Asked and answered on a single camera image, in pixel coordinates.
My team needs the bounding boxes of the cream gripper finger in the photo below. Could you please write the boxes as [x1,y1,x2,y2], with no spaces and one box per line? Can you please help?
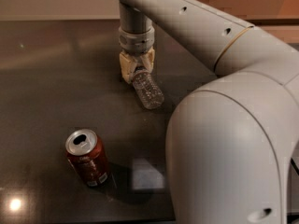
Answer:
[120,51,138,84]
[140,48,155,73]

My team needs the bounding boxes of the clear plastic water bottle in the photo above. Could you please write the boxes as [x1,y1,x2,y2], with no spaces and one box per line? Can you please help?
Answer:
[132,67,164,110]

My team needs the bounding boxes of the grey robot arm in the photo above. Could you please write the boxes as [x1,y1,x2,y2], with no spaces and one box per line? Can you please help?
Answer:
[119,0,299,224]

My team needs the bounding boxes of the red soda can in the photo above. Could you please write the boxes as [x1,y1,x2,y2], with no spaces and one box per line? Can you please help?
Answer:
[65,129,110,188]

